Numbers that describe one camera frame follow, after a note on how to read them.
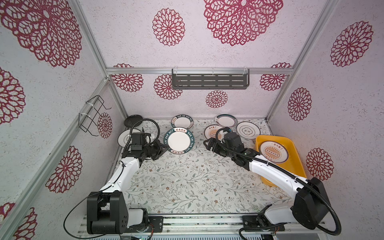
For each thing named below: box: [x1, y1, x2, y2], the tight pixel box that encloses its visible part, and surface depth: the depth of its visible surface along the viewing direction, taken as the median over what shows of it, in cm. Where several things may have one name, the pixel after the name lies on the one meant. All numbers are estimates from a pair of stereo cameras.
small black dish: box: [124, 114, 143, 128], surface depth 123 cm
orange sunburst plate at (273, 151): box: [259, 140, 289, 163], surface depth 102 cm
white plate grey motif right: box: [236, 121, 261, 140], surface depth 115 cm
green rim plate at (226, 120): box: [214, 113, 238, 128], surface depth 123 cm
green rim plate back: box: [171, 114, 194, 130], surface depth 122 cm
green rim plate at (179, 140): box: [163, 127, 195, 155], surface depth 88 cm
